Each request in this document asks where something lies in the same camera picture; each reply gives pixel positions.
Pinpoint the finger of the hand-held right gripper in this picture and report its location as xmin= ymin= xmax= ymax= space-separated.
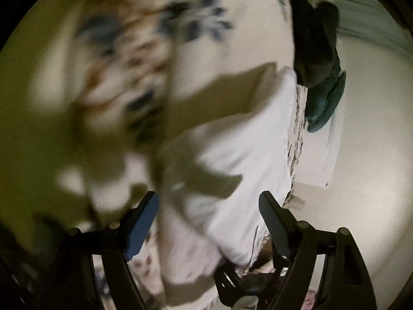
xmin=213 ymin=260 xmax=259 ymax=307

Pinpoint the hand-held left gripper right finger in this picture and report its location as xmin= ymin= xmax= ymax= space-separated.
xmin=259 ymin=190 xmax=377 ymax=310

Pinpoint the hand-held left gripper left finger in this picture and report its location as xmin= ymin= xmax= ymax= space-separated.
xmin=42 ymin=191 xmax=160 ymax=310

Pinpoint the white garment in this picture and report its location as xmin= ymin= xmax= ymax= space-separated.
xmin=158 ymin=66 xmax=305 ymax=307

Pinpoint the teal cloth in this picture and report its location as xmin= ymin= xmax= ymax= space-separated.
xmin=305 ymin=69 xmax=346 ymax=133

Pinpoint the black cloth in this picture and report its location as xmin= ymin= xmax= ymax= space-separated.
xmin=289 ymin=0 xmax=341 ymax=88

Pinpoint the floral bed sheet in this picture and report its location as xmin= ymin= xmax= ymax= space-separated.
xmin=0 ymin=0 xmax=307 ymax=310

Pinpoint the green striped fabric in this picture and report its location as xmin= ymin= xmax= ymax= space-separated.
xmin=300 ymin=0 xmax=413 ymax=55

